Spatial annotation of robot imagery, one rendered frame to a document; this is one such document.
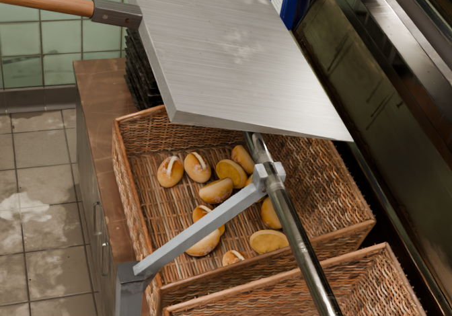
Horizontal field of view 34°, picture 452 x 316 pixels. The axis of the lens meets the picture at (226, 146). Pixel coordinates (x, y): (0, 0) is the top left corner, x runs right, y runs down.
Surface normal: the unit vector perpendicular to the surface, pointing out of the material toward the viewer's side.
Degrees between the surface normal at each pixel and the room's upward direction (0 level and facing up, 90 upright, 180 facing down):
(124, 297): 90
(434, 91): 0
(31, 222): 0
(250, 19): 15
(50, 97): 90
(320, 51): 70
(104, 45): 90
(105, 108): 0
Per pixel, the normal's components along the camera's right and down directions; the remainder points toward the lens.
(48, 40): 0.27, 0.68
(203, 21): 0.36, -0.73
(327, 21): -0.86, -0.16
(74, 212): 0.12, -0.73
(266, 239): -0.04, 0.06
